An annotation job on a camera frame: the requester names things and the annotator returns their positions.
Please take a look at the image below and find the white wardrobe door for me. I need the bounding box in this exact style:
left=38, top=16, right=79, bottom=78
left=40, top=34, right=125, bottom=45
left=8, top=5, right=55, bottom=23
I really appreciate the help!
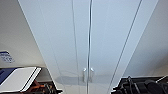
left=88, top=0, right=160, bottom=94
left=17, top=0, right=90, bottom=94

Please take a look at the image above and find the orange folding stand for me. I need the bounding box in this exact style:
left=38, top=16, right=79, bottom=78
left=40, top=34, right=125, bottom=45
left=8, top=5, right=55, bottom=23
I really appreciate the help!
left=29, top=81, right=51, bottom=94

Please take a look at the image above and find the white folding tabletop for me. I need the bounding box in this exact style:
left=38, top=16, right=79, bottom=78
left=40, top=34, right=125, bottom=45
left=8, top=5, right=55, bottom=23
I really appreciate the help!
left=0, top=66, right=43, bottom=94

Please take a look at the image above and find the blue fabric cover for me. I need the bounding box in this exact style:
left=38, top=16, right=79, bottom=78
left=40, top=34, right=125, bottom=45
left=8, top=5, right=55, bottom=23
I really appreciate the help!
left=0, top=68, right=16, bottom=85

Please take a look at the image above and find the white wardrobe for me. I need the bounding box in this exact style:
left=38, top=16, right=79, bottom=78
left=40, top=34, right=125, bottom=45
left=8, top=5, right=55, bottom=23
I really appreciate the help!
left=17, top=0, right=160, bottom=94

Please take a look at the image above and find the blue white wall sign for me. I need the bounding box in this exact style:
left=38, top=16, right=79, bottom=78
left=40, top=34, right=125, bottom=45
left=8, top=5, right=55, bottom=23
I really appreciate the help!
left=0, top=50, right=16, bottom=65

